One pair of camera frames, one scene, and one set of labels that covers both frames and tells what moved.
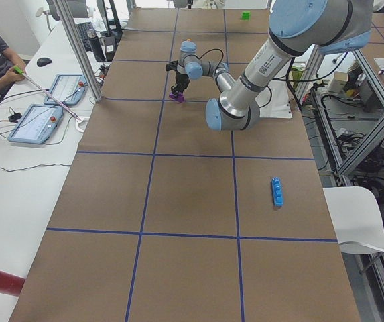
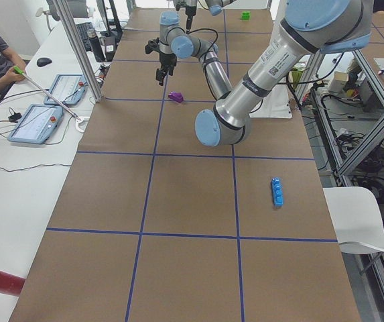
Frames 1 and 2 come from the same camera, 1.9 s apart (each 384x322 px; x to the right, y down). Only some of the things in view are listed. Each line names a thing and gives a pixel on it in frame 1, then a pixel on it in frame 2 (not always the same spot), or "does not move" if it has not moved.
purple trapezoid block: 179,97 does not move
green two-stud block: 246,15 does not move
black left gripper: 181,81 to 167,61
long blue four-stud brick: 277,191 does not move
